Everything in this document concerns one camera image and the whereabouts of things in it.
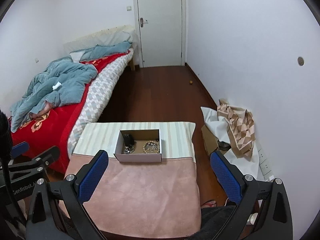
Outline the white sheet pile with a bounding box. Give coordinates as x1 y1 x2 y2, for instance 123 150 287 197
201 107 264 180

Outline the small silver charm in bracelet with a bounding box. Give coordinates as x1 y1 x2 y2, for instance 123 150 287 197
146 141 157 151

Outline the blue-grey quilt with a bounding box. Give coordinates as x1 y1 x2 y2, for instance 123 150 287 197
10 41 131 133

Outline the bed with red blanket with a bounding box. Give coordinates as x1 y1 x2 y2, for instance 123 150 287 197
10 25 137 173

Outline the white power strip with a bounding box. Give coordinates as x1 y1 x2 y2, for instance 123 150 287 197
255 140 274 181

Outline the white door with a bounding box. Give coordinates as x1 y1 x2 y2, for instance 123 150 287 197
134 0 187 68

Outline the pink striped table cloth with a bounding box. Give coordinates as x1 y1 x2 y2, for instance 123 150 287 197
67 122 201 238

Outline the round wall hole cover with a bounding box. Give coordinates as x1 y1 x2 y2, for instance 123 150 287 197
297 56 304 66

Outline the white cardboard jewelry box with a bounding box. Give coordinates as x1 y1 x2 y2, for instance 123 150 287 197
114 129 162 163

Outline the wooden bead bracelet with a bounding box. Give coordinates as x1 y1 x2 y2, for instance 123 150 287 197
143 141 161 153

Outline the beige geometric patterned cloth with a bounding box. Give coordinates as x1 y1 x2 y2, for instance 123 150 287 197
217 99 255 160

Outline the brown cardboard box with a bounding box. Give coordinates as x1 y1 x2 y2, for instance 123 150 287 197
201 125 231 157

